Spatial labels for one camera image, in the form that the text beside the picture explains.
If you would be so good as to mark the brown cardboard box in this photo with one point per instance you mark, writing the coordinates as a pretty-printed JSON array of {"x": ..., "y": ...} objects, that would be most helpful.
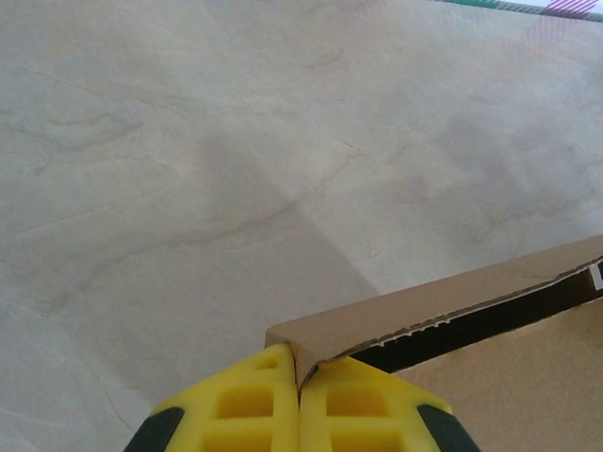
[{"x": 494, "y": 376}]

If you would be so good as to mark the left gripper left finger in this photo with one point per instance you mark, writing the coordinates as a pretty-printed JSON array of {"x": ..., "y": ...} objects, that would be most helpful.
[{"x": 212, "y": 414}]

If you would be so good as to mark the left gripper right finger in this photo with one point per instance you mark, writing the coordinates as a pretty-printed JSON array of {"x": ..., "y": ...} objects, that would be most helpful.
[{"x": 377, "y": 414}]

